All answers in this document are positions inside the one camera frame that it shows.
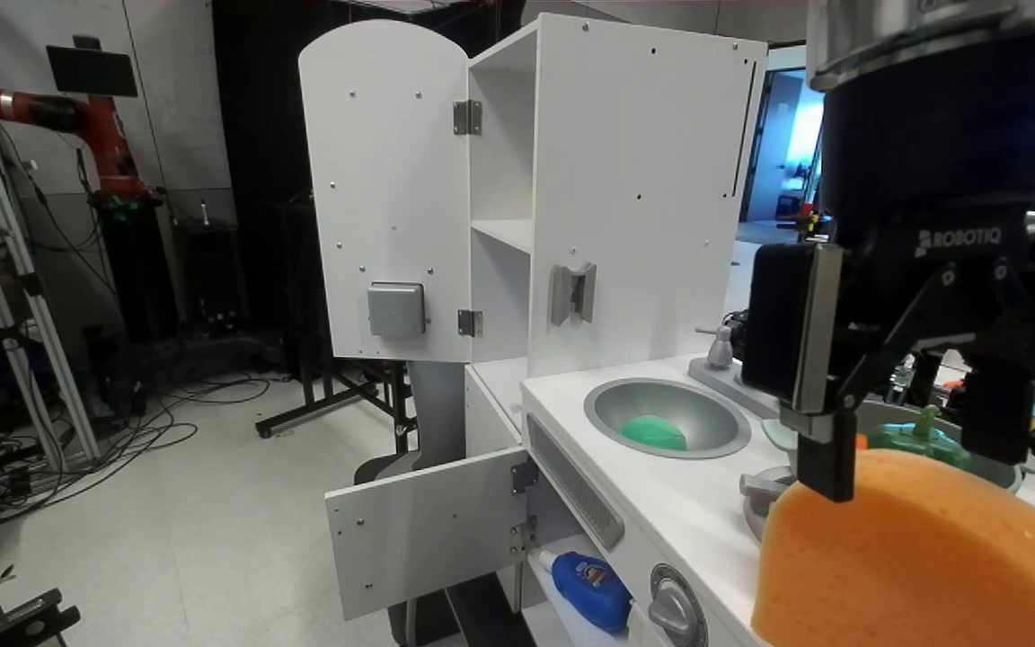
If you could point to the black stand base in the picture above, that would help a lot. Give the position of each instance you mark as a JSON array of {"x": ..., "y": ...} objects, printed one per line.
[{"x": 327, "y": 399}]

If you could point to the black tripod base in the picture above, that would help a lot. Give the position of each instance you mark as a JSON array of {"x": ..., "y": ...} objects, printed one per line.
[{"x": 26, "y": 615}]

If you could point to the white small cabinet door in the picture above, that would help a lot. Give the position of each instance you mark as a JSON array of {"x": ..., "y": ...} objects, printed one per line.
[{"x": 433, "y": 533}]

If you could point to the red robot arm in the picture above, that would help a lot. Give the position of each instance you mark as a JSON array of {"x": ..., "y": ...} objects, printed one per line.
[{"x": 74, "y": 114}]

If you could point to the grey burner grate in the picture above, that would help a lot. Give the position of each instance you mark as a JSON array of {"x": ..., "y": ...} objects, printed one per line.
[{"x": 767, "y": 492}]

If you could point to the white toy kitchen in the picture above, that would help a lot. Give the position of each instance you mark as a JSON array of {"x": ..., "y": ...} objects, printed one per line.
[{"x": 639, "y": 182}]

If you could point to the orange plush toy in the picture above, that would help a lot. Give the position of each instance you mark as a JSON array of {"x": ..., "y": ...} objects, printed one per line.
[{"x": 924, "y": 562}]

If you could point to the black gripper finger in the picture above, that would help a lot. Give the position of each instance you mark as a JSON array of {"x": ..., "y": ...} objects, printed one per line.
[{"x": 827, "y": 455}]

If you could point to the blue bottle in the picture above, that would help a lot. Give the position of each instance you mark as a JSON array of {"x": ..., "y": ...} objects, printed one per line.
[{"x": 592, "y": 592}]

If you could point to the small black screen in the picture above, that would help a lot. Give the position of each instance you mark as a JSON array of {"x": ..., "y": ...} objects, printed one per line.
[{"x": 92, "y": 71}]

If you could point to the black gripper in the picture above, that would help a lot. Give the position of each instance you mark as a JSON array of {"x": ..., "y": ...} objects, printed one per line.
[{"x": 952, "y": 157}]

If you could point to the grey stove knob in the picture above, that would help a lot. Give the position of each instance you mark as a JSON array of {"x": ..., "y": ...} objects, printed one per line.
[{"x": 674, "y": 610}]

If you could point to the grey sink basin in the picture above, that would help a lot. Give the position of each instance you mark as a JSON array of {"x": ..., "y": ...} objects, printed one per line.
[{"x": 674, "y": 399}]

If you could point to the white arched cabinet door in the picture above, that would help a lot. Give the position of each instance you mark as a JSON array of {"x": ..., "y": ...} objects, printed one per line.
[{"x": 385, "y": 182}]

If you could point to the aluminium ladder frame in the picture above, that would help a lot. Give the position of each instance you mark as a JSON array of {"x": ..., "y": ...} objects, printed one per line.
[{"x": 10, "y": 237}]

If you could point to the green toy bell pepper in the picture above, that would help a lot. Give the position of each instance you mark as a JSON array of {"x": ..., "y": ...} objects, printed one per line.
[{"x": 928, "y": 429}]

